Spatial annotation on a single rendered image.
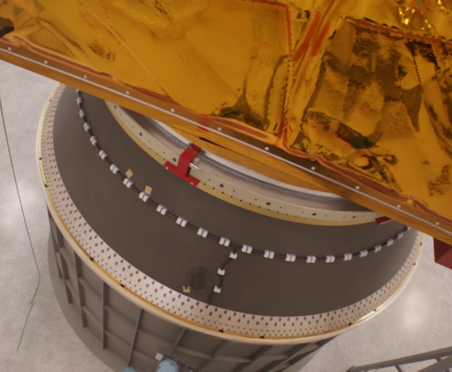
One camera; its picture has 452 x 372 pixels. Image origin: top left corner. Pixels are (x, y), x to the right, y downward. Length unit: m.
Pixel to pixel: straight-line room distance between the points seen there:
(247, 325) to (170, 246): 0.43
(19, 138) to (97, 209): 2.22
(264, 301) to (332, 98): 0.82
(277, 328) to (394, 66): 1.07
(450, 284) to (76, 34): 3.83
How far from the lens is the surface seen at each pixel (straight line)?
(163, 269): 1.50
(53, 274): 2.89
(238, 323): 1.58
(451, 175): 1.20
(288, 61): 1.02
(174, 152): 1.26
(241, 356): 1.99
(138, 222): 1.47
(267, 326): 1.61
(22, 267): 2.98
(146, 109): 1.29
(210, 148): 1.25
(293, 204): 1.26
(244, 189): 1.23
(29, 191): 3.33
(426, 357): 2.07
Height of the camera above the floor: 2.62
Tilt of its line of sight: 49 degrees down
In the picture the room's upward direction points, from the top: 21 degrees clockwise
